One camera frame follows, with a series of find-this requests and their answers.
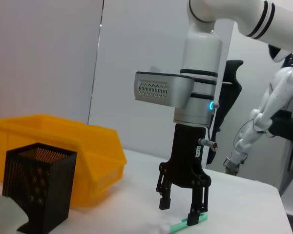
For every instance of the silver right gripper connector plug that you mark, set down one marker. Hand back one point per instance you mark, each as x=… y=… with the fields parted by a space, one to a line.
x=208 y=143

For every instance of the black mesh pen holder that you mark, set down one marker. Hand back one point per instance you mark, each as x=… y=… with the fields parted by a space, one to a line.
x=39 y=185

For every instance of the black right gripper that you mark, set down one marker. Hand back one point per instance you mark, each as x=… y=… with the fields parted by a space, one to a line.
x=185 y=156

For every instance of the mint green utility knife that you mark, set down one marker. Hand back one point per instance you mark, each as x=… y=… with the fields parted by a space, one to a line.
x=175 y=225

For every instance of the white humanoid robot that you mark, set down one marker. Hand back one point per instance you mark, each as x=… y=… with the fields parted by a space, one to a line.
x=273 y=102

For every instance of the black office chair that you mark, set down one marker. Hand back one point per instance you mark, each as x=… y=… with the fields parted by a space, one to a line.
x=230 y=80

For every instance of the yellow plastic storage bin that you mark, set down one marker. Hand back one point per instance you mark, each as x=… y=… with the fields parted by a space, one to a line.
x=95 y=146

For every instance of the black equipment stand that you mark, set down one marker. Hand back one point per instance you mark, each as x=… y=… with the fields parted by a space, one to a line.
x=290 y=136

